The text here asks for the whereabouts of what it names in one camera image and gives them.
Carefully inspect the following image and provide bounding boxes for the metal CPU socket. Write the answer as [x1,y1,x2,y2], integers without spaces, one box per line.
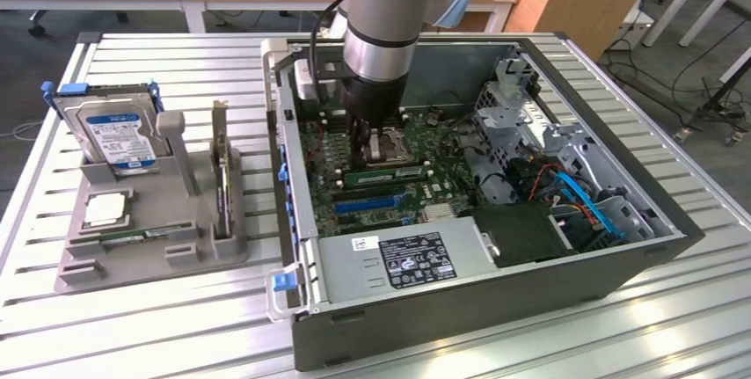
[348,125,416,168]

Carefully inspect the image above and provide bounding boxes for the white table frame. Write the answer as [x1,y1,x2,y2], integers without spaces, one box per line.
[639,0,751,85]

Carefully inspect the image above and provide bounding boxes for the perforated silver disk bay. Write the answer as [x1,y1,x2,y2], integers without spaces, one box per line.
[468,56,556,208]

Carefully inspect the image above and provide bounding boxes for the red wire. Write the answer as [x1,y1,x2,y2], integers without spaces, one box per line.
[527,163,607,227]

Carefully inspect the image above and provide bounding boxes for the blue expansion slot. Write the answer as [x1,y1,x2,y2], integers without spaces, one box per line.
[333,195,407,216]

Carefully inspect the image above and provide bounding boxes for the wooden cabinet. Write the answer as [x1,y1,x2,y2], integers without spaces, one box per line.
[477,0,668,62]

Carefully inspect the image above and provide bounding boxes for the silver CPU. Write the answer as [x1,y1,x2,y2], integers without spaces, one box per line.
[82,193,132,229]

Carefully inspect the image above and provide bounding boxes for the silver heat sink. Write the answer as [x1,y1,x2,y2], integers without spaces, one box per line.
[423,203,457,222]

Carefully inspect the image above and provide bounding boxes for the black tripod stand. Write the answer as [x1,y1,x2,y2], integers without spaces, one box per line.
[673,35,751,148]

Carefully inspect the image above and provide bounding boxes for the black PC case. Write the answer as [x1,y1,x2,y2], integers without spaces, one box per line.
[258,31,707,374]

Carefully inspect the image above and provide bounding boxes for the blue wire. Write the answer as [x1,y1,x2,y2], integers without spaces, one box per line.
[552,169,624,239]

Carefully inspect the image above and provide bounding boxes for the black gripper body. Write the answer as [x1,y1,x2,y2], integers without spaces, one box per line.
[342,71,411,121]

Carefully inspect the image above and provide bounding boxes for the hard disk in blue caddy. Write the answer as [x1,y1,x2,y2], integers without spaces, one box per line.
[38,81,166,177]

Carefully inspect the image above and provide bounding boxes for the green motherboard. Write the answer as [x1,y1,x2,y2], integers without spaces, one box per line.
[296,108,489,238]

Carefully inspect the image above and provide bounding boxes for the white small box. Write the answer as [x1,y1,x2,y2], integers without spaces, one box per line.
[619,12,657,31]

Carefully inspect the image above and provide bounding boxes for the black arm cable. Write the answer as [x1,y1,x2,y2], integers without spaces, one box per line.
[308,0,353,106]

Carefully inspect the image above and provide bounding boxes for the graphics card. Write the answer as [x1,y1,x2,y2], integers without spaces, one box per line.
[209,98,237,240]

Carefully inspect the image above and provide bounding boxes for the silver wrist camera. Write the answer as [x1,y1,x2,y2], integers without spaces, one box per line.
[294,59,325,102]

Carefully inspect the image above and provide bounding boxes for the silver power supply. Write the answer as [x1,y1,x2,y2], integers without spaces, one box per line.
[316,215,501,304]

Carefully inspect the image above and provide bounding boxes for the green RAM stick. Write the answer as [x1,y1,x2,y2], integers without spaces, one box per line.
[341,164,425,190]
[97,228,184,248]

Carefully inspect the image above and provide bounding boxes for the silver disk bay bracket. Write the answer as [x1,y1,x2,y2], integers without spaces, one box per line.
[541,123,676,246]

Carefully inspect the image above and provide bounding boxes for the grey parts rack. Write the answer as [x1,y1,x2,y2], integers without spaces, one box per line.
[53,109,252,296]

